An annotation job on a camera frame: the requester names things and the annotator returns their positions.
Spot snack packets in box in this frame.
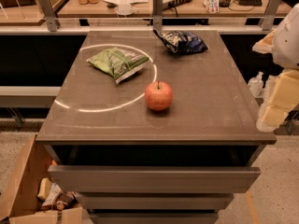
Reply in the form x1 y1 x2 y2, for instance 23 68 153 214
37 178 77 211

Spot metal bracket right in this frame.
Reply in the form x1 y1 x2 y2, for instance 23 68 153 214
259 0 281 31

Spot blue chip bag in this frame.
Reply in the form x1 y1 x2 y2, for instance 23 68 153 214
154 30 208 54

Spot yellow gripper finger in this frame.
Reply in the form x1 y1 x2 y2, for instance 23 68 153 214
252 30 276 54
256 69 299 133

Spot white saucer with cup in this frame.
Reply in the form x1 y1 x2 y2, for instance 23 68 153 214
115 0 135 16

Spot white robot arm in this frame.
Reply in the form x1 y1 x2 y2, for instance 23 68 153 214
252 4 299 133

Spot clear sanitizer bottle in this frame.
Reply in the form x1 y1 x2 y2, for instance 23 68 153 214
248 72 263 97

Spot white patterned mug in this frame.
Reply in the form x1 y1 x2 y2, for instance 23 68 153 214
204 0 219 13

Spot green jalapeno chip bag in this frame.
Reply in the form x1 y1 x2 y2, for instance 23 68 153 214
87 47 150 84

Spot metal bracket left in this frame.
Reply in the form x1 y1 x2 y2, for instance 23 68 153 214
38 0 60 32

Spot red apple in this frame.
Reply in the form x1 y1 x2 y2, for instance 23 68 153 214
145 81 173 111

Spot metal bracket middle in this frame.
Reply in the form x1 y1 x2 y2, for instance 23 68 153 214
152 0 163 31

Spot cardboard box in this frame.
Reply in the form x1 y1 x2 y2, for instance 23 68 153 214
0 136 83 224

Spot grey drawer cabinet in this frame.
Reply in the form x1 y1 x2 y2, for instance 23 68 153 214
36 31 276 224

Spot grey power strip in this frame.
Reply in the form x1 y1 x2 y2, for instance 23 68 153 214
163 0 192 10

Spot metal bracket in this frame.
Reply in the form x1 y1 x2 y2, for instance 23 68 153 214
38 0 60 32
259 0 281 31
152 0 163 31

